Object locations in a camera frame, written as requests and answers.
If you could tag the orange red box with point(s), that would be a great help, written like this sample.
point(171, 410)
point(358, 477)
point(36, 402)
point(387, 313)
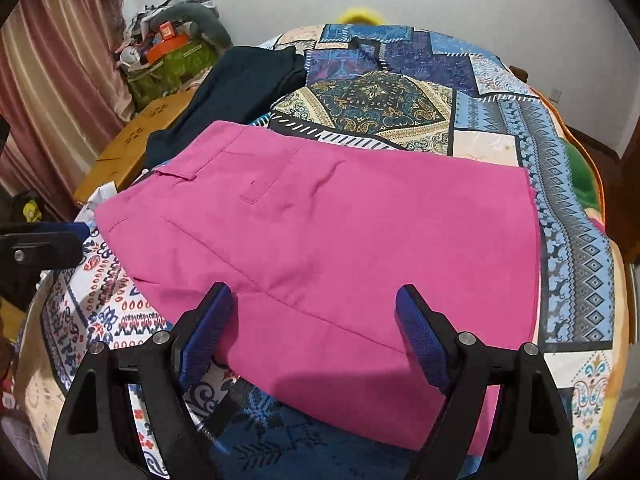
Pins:
point(170, 40)

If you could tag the grey neck pillow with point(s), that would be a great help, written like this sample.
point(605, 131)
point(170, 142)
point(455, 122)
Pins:
point(203, 22)

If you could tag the wooden lap desk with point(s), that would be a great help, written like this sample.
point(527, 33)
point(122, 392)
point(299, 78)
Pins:
point(122, 161)

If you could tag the dark navy folded garment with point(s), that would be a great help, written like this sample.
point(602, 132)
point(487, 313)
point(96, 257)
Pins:
point(240, 88)

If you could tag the white wall socket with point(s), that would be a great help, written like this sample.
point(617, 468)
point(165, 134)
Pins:
point(555, 95)

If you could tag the striped pink curtain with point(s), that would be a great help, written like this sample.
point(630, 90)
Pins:
point(62, 95)

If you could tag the yellow foam headboard arch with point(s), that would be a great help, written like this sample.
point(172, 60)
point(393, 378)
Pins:
point(361, 15)

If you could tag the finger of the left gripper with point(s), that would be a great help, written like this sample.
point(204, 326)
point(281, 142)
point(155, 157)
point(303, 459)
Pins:
point(80, 229)

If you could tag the pink pants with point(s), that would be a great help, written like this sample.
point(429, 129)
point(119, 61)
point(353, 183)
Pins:
point(314, 241)

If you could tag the green storage bag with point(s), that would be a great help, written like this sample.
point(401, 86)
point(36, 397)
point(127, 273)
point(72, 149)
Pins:
point(168, 74)

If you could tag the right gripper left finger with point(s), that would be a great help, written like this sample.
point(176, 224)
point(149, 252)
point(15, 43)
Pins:
point(96, 436)

